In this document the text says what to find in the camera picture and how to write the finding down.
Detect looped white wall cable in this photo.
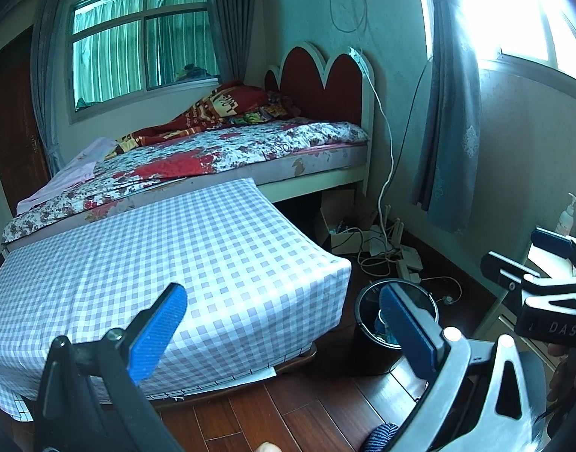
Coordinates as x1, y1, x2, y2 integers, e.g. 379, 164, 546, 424
328, 0, 370, 35

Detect window with green curtain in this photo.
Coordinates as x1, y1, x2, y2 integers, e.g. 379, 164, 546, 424
68, 0, 223, 126

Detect bed with white frame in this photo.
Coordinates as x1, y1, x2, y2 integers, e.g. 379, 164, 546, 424
0, 42, 377, 255

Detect red printed blanket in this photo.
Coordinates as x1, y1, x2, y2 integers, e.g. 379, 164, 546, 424
104, 82, 271, 161

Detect colourful printed pillow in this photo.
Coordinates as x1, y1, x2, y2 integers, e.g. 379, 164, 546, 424
243, 102, 302, 124

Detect white router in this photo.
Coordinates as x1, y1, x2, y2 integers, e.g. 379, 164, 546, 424
372, 204, 406, 256

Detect coiled white cable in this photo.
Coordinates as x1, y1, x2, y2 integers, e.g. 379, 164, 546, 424
355, 227, 398, 278

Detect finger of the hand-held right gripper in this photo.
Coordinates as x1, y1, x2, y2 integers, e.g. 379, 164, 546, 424
530, 227, 576, 275
481, 251, 548, 293

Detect blue patterned curtain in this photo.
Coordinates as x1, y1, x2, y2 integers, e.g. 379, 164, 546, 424
409, 0, 483, 237

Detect person's right hand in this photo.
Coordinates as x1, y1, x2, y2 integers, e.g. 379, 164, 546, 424
546, 341, 576, 415

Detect pink cloth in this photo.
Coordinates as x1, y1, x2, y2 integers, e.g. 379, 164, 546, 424
17, 137, 118, 214

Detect thin black cable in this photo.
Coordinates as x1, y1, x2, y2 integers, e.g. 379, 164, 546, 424
395, 55, 435, 227

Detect checkered tablecloth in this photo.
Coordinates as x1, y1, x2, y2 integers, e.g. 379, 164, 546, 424
0, 179, 353, 423

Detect white power strip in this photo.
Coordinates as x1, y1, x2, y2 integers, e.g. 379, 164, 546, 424
393, 244, 424, 284

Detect bright side window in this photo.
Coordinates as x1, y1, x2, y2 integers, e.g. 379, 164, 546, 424
414, 0, 576, 73

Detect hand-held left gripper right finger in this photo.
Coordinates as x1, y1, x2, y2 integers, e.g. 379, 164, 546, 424
378, 282, 555, 452

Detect white charging cable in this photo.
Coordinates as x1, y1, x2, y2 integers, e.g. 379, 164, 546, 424
350, 47, 396, 227

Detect floral quilt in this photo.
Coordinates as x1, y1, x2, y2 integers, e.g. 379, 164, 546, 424
2, 120, 370, 246

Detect cardboard box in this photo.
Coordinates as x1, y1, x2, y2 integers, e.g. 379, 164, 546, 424
317, 189, 358, 256

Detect brown wooden door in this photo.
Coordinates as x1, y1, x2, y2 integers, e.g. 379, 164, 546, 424
0, 25, 52, 216

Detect red heart-shaped headboard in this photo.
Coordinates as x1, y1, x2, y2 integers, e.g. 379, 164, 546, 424
263, 42, 377, 123

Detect white pump bottle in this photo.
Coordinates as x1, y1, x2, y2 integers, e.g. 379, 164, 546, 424
556, 192, 576, 237

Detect grey sheer curtain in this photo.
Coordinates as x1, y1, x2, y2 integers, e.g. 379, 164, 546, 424
30, 0, 78, 176

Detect black plastic bucket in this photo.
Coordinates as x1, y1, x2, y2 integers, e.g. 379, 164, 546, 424
354, 280, 441, 377

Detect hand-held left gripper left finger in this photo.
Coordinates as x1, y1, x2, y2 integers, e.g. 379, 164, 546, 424
34, 282, 190, 452

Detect grey window curtain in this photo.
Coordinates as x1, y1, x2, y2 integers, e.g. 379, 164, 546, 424
204, 0, 266, 89

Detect thin white floor cable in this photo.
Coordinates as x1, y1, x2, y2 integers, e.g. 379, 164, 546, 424
419, 274, 462, 306

